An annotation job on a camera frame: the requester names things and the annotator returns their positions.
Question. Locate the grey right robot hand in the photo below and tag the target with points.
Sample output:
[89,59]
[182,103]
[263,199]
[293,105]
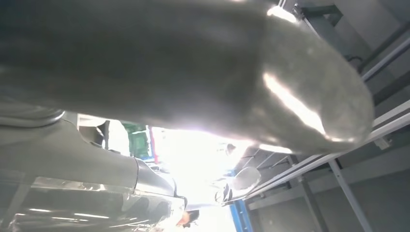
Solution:
[160,64]

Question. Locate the green machine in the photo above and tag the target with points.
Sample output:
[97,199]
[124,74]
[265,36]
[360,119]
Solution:
[137,144]

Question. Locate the fluorescent tube lamp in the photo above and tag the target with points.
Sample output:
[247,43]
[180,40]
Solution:
[275,149]

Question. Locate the blue metal upright frame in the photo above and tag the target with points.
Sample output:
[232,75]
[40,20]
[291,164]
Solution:
[240,217]

